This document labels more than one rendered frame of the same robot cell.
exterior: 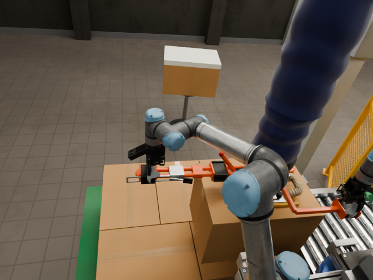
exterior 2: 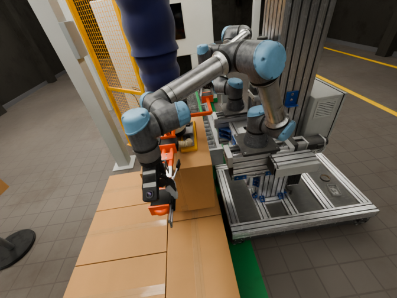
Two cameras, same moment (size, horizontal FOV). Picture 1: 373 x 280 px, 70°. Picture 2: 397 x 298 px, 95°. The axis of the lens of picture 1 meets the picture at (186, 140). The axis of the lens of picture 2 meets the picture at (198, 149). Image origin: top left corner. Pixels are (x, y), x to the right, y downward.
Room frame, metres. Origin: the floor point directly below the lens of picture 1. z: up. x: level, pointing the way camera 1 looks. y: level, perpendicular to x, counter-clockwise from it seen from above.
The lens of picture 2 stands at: (0.60, 0.53, 1.76)
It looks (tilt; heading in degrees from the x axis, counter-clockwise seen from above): 38 degrees down; 285
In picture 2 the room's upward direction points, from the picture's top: 9 degrees counter-clockwise
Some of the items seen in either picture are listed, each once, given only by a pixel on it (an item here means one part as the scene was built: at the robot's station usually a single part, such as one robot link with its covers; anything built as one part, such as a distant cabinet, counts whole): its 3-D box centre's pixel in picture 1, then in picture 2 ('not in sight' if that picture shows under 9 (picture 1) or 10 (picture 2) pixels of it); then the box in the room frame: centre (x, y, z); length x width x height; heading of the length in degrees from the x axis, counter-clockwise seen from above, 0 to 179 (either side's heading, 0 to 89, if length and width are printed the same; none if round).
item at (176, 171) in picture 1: (176, 173); (165, 175); (0.90, 0.03, 1.19); 0.07 x 0.07 x 0.04; 13
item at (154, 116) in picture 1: (154, 123); (140, 129); (0.87, 0.14, 1.50); 0.09 x 0.08 x 0.11; 45
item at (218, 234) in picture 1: (248, 209); (181, 159); (1.00, -0.42, 0.87); 0.60 x 0.40 x 0.40; 104
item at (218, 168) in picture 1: (218, 170); (168, 144); (0.95, -0.18, 1.20); 0.10 x 0.08 x 0.06; 13
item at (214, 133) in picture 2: not in sight; (205, 107); (1.07, -2.02, 0.50); 2.31 x 0.05 x 0.19; 105
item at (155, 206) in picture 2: (147, 172); (160, 200); (0.88, 0.16, 1.20); 0.08 x 0.07 x 0.05; 103
